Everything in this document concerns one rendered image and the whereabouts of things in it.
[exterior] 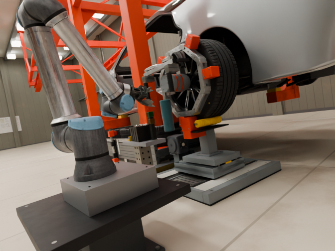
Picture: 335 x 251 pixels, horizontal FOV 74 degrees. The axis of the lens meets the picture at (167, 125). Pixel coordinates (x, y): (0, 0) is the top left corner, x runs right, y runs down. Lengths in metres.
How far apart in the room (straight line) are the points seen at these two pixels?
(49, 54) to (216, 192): 1.23
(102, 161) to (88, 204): 0.21
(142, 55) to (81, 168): 1.47
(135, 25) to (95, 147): 1.55
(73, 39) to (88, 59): 0.10
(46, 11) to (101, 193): 0.79
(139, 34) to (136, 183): 1.63
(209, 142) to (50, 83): 1.24
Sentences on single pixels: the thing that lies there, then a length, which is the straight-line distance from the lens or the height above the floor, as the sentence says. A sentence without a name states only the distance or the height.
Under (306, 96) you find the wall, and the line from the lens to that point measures 7.43.
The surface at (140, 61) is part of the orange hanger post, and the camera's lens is 2.22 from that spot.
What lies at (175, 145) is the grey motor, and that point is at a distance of 2.09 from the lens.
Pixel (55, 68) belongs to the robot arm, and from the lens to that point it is 1.21.
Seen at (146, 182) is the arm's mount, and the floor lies 0.34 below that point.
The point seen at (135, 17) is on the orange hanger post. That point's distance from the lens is 2.38.
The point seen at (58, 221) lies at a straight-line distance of 0.98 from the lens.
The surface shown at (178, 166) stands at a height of 0.14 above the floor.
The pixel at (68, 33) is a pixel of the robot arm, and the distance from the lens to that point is 1.16.
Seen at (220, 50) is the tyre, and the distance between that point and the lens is 1.76.
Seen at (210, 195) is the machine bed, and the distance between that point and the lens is 1.51.
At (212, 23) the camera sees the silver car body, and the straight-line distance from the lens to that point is 2.17.
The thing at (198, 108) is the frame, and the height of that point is 0.62.
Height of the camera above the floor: 0.63
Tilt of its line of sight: 3 degrees down
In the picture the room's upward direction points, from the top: 10 degrees counter-clockwise
